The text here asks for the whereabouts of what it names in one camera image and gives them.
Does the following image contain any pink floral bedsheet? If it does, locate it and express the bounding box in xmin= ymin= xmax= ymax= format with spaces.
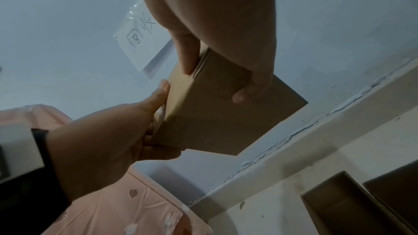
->
xmin=0 ymin=104 xmax=214 ymax=235

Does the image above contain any person's left hand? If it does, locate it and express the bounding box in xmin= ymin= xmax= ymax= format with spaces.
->
xmin=45 ymin=78 xmax=187 ymax=201

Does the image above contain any person's right hand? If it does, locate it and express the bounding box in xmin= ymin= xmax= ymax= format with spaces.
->
xmin=135 ymin=0 xmax=279 ymax=104

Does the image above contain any white paper wall note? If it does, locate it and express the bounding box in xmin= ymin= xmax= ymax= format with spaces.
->
xmin=113 ymin=3 xmax=179 ymax=73

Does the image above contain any taped brown cardboard box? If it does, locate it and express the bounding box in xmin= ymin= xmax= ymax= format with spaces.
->
xmin=151 ymin=47 xmax=310 ymax=157

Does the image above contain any left wrist marker band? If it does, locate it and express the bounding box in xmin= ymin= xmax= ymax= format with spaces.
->
xmin=0 ymin=119 xmax=72 ymax=235

